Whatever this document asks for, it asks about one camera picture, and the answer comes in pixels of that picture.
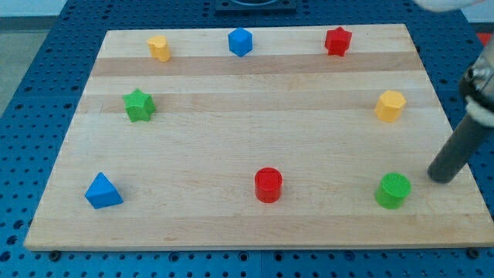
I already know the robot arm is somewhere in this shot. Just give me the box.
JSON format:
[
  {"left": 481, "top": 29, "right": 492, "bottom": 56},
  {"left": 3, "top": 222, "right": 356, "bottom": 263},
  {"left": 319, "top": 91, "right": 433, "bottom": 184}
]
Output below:
[{"left": 458, "top": 37, "right": 493, "bottom": 128}]

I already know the green cylinder block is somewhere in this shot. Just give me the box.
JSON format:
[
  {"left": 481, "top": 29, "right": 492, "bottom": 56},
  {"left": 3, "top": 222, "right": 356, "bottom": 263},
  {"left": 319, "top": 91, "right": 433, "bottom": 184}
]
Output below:
[{"left": 374, "top": 172, "right": 411, "bottom": 209}]

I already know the wooden board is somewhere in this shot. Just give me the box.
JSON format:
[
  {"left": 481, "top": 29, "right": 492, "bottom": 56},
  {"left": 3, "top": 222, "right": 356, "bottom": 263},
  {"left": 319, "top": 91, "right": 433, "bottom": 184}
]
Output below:
[{"left": 25, "top": 24, "right": 493, "bottom": 251}]

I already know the red cylinder block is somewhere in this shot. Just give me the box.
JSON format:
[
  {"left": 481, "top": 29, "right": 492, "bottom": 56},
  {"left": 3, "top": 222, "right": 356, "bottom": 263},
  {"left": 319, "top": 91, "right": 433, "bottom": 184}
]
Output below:
[{"left": 254, "top": 167, "right": 283, "bottom": 203}]

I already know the yellow hexagon block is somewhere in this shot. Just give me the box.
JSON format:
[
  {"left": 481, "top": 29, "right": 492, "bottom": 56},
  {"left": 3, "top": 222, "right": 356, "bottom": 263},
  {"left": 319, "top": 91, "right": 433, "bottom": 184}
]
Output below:
[{"left": 374, "top": 90, "right": 407, "bottom": 123}]

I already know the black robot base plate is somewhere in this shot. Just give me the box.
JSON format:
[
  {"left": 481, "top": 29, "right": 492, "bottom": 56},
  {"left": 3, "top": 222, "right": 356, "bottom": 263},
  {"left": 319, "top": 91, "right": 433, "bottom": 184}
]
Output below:
[{"left": 212, "top": 0, "right": 297, "bottom": 12}]

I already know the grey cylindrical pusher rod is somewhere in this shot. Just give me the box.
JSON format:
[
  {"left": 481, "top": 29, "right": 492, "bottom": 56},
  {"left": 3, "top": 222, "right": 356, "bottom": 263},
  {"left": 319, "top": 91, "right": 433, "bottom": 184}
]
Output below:
[{"left": 427, "top": 114, "right": 493, "bottom": 184}]

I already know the blue triangle block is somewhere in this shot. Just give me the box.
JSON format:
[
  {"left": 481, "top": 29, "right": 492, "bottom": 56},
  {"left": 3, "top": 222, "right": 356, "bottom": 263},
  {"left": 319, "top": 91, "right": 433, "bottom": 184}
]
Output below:
[{"left": 85, "top": 172, "right": 124, "bottom": 209}]

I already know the green star block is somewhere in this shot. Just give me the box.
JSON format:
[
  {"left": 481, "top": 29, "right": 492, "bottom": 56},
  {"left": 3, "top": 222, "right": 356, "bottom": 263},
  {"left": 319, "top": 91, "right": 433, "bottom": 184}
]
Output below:
[{"left": 123, "top": 89, "right": 156, "bottom": 122}]

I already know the blue cube block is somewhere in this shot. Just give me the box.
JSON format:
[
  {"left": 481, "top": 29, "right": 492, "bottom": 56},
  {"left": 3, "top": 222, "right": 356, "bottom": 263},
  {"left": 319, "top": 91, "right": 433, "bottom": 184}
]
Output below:
[{"left": 228, "top": 28, "right": 253, "bottom": 57}]

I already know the red star block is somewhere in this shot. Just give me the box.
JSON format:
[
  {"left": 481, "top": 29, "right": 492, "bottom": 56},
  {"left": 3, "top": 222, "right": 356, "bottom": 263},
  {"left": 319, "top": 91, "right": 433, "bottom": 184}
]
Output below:
[{"left": 324, "top": 26, "right": 353, "bottom": 56}]

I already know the yellow heart block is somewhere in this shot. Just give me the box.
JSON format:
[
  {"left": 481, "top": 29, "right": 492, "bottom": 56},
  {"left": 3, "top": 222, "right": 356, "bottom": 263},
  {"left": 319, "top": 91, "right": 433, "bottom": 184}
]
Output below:
[{"left": 147, "top": 36, "right": 171, "bottom": 63}]

